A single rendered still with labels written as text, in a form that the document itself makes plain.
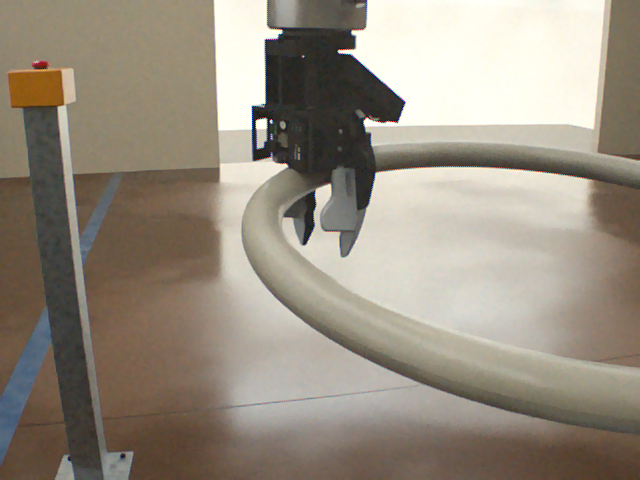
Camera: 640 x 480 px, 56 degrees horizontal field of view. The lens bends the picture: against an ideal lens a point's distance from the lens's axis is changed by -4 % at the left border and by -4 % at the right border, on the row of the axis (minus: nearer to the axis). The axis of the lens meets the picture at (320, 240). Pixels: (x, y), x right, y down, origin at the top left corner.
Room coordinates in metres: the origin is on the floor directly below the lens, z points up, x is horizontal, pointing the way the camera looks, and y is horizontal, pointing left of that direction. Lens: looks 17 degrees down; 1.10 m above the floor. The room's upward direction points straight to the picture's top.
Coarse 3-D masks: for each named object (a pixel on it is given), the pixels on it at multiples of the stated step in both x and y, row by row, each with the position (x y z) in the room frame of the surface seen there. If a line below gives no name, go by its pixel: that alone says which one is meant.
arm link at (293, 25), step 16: (272, 0) 0.56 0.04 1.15; (288, 0) 0.55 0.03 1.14; (304, 0) 0.54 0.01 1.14; (320, 0) 0.54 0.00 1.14; (336, 0) 0.54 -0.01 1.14; (352, 0) 0.56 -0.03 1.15; (272, 16) 0.56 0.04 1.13; (288, 16) 0.55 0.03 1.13; (304, 16) 0.54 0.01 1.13; (320, 16) 0.54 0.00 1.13; (336, 16) 0.54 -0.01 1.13; (352, 16) 0.55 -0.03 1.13; (288, 32) 0.57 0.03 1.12; (304, 32) 0.56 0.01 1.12; (320, 32) 0.56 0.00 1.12; (336, 32) 0.56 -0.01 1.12
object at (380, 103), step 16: (352, 64) 0.59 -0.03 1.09; (336, 80) 0.59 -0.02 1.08; (352, 80) 0.59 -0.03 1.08; (368, 80) 0.61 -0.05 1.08; (352, 96) 0.62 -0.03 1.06; (368, 96) 0.61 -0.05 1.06; (384, 96) 0.62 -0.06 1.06; (400, 96) 0.65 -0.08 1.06; (368, 112) 0.65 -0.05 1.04; (384, 112) 0.63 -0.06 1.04; (400, 112) 0.65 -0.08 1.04
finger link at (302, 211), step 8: (312, 192) 0.63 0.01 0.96; (304, 200) 0.62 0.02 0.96; (312, 200) 0.63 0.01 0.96; (288, 208) 0.61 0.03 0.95; (296, 208) 0.62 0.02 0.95; (304, 208) 0.62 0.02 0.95; (312, 208) 0.63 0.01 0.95; (288, 216) 0.62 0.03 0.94; (296, 216) 0.63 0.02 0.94; (304, 216) 0.62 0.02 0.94; (312, 216) 0.63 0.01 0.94; (296, 224) 0.63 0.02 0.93; (304, 224) 0.62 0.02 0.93; (312, 224) 0.63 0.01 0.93; (296, 232) 0.63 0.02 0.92; (304, 232) 0.62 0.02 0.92; (304, 240) 0.62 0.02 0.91
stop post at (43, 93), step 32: (32, 96) 1.35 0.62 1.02; (64, 96) 1.37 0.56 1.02; (32, 128) 1.37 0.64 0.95; (64, 128) 1.42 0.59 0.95; (32, 160) 1.37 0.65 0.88; (64, 160) 1.39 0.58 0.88; (32, 192) 1.37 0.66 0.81; (64, 192) 1.38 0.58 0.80; (64, 224) 1.38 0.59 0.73; (64, 256) 1.38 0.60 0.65; (64, 288) 1.37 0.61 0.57; (64, 320) 1.37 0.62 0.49; (64, 352) 1.37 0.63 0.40; (64, 384) 1.37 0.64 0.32; (96, 384) 1.45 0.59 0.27; (64, 416) 1.37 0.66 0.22; (96, 416) 1.40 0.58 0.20; (96, 448) 1.38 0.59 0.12
